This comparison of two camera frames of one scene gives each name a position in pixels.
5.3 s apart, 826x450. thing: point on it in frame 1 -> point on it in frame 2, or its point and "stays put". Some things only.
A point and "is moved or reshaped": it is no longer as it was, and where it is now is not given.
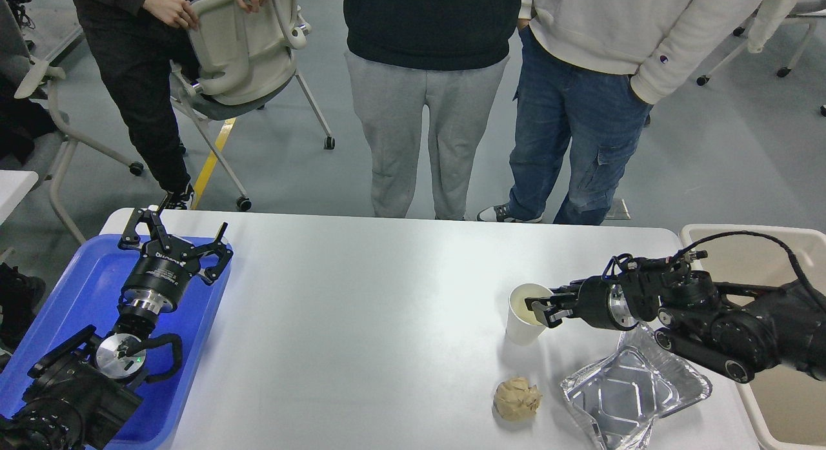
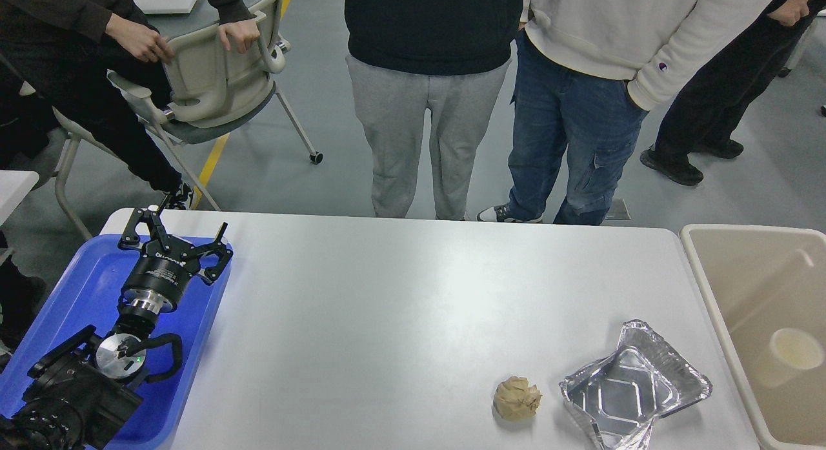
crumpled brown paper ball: [517, 399] stays put
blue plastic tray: [86, 290] stays put
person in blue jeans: [592, 61] stays put
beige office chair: [245, 59] -> [213, 90]
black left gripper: [159, 279] stays put
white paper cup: [523, 327] is moved or reshaped
